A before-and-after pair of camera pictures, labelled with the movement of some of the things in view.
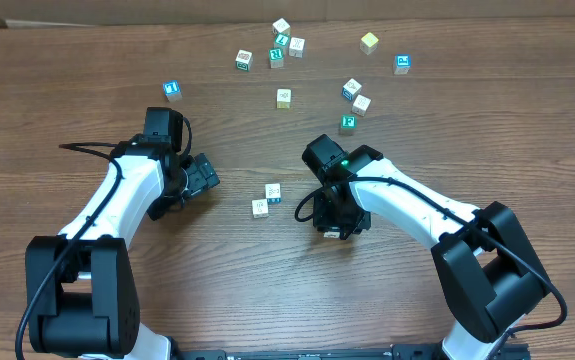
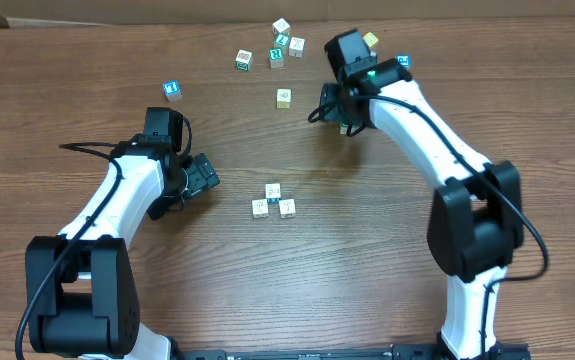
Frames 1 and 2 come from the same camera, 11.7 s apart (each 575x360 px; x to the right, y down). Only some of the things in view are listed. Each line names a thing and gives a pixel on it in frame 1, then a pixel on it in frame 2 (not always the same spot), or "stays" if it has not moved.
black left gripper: x=202 y=175 stays
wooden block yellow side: x=284 y=98 stays
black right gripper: x=340 y=226 -> x=329 y=103
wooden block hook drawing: x=260 y=208 stays
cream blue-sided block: x=273 y=193 stays
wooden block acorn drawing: x=331 y=234 -> x=287 y=208
